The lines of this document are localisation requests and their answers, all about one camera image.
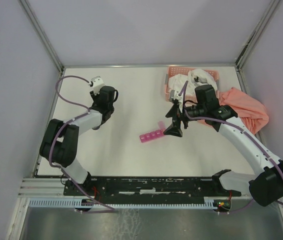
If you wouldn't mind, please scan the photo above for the pink plastic basket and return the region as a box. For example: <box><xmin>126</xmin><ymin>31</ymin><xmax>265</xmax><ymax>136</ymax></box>
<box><xmin>164</xmin><ymin>66</ymin><xmax>220</xmax><ymax>103</ymax></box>

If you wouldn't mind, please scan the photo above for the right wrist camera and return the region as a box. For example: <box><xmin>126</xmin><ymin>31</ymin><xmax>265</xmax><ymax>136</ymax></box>
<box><xmin>168</xmin><ymin>90</ymin><xmax>184</xmax><ymax>112</ymax></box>

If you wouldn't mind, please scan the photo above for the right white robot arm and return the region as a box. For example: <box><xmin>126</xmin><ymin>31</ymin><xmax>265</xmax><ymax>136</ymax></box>
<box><xmin>163</xmin><ymin>84</ymin><xmax>283</xmax><ymax>207</ymax></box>

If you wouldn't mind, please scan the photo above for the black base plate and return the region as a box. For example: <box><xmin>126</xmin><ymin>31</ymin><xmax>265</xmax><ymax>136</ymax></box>
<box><xmin>63</xmin><ymin>176</ymin><xmax>242</xmax><ymax>204</ymax></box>

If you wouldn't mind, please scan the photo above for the aluminium frame post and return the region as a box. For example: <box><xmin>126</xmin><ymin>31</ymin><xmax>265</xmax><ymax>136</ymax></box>
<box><xmin>18</xmin><ymin>0</ymin><xmax>64</xmax><ymax>73</ymax></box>
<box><xmin>235</xmin><ymin>0</ymin><xmax>282</xmax><ymax>70</ymax></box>

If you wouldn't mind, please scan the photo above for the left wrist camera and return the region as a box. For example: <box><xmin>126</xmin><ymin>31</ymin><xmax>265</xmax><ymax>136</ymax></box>
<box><xmin>89</xmin><ymin>76</ymin><xmax>105</xmax><ymax>95</ymax></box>

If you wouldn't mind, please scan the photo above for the pink weekly pill organizer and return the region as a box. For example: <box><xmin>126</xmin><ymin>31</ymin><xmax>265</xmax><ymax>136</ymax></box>
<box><xmin>139</xmin><ymin>121</ymin><xmax>166</xmax><ymax>144</ymax></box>

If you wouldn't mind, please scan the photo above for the left aluminium frame post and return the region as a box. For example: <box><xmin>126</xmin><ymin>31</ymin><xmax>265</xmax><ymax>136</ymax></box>
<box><xmin>18</xmin><ymin>0</ymin><xmax>64</xmax><ymax>73</ymax></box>

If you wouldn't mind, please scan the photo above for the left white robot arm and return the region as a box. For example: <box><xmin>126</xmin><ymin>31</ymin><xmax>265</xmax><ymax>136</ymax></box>
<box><xmin>39</xmin><ymin>85</ymin><xmax>119</xmax><ymax>195</ymax></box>

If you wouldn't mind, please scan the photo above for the white slotted cable duct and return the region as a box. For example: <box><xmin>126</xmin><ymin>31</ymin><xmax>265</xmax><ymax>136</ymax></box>
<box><xmin>28</xmin><ymin>197</ymin><xmax>220</xmax><ymax>209</ymax></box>

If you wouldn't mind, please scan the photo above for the salmon pink cloth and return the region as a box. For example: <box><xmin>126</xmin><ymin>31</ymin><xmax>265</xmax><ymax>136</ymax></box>
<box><xmin>216</xmin><ymin>87</ymin><xmax>269</xmax><ymax>135</ymax></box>

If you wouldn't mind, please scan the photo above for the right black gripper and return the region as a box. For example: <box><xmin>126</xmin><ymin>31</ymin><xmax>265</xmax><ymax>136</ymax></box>
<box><xmin>163</xmin><ymin>101</ymin><xmax>206</xmax><ymax>137</ymax></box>

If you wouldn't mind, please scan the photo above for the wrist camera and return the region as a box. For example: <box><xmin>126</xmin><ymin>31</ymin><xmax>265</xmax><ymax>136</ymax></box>
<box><xmin>89</xmin><ymin>76</ymin><xmax>105</xmax><ymax>95</ymax></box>
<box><xmin>168</xmin><ymin>90</ymin><xmax>184</xmax><ymax>112</ymax></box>

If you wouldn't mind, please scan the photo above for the right aluminium frame post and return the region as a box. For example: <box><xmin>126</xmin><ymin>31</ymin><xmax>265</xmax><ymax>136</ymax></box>
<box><xmin>235</xmin><ymin>0</ymin><xmax>282</xmax><ymax>70</ymax></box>

